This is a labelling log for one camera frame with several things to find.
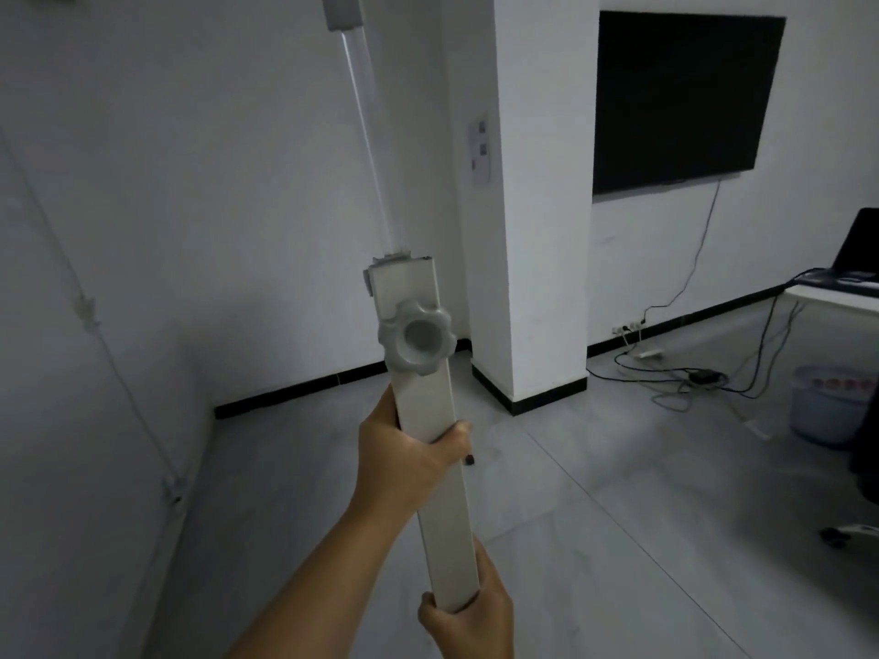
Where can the person's right hand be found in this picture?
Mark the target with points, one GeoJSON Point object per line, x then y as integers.
{"type": "Point", "coordinates": [481, 627]}

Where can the person's left hand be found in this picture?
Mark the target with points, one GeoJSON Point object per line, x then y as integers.
{"type": "Point", "coordinates": [395, 466]}

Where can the white whiteboard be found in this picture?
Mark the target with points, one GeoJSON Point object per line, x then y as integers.
{"type": "Point", "coordinates": [429, 411]}

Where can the grey plastic stand knob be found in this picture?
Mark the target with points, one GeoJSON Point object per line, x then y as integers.
{"type": "Point", "coordinates": [417, 337]}

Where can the person's left forearm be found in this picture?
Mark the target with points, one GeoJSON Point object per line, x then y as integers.
{"type": "Point", "coordinates": [323, 590]}

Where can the white power strip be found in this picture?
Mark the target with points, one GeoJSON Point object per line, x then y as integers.
{"type": "Point", "coordinates": [628, 328]}
{"type": "Point", "coordinates": [649, 352]}

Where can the black power adapter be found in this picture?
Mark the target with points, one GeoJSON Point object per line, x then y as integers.
{"type": "Point", "coordinates": [707, 377]}

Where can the pale blue waste bin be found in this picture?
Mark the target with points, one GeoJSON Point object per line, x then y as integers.
{"type": "Point", "coordinates": [827, 408]}

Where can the black office chair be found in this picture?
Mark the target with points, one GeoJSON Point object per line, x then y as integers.
{"type": "Point", "coordinates": [867, 466]}

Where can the white table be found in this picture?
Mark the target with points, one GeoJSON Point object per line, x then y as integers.
{"type": "Point", "coordinates": [834, 293]}

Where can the black laptop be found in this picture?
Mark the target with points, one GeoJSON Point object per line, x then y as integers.
{"type": "Point", "coordinates": [858, 243]}

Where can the black wall television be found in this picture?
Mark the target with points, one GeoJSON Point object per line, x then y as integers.
{"type": "Point", "coordinates": [680, 99]}

